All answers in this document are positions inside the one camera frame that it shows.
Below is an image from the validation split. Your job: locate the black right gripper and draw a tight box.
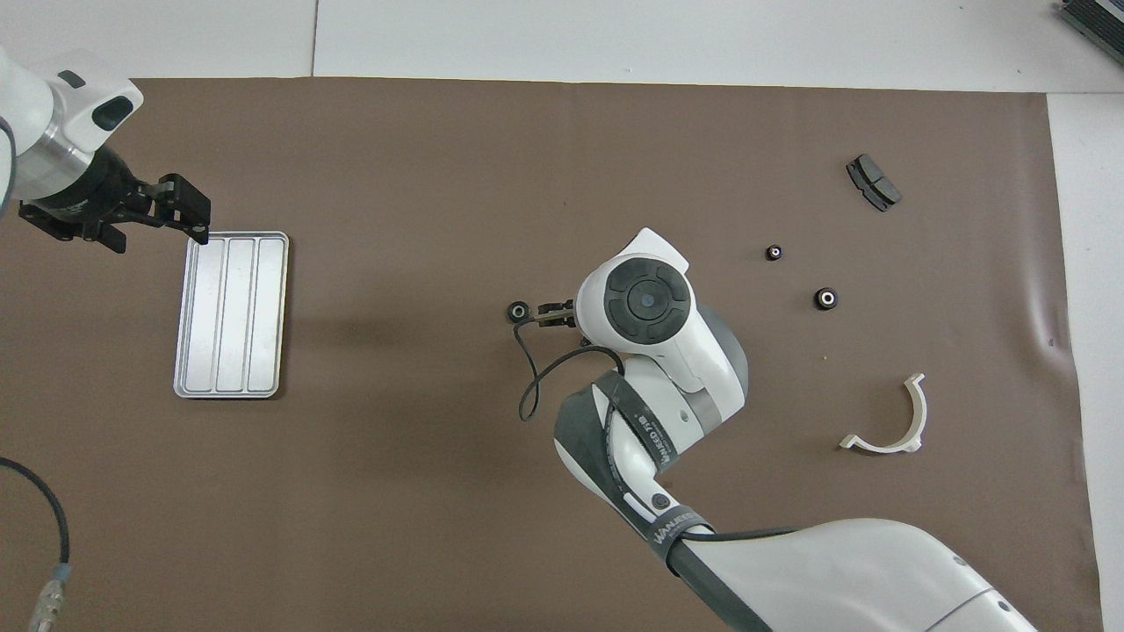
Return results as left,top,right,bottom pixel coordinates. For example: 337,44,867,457
533,300,581,331

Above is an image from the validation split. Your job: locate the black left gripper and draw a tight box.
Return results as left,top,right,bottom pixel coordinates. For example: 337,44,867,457
18,147,213,256

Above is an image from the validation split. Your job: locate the silver metal tray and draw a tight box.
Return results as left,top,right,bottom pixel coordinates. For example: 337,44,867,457
173,231,291,400

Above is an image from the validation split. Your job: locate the brown table mat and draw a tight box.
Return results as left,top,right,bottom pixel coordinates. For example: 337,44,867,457
0,77,1106,632

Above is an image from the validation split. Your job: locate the dark grey brake pad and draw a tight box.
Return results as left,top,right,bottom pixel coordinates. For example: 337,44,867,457
846,154,904,213

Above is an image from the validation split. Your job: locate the dark ridged device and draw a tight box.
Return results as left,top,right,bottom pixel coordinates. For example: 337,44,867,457
1058,0,1124,67

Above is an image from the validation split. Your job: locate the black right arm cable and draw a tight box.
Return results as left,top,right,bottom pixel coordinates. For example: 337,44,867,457
517,316,626,423

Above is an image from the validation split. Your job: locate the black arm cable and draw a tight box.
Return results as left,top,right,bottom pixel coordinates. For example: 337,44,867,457
0,456,71,632
517,316,626,423

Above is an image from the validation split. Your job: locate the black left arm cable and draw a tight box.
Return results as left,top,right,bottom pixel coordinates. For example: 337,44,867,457
0,456,71,632

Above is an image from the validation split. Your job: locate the white curved plastic bracket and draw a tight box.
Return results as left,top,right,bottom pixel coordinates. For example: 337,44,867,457
839,372,928,456

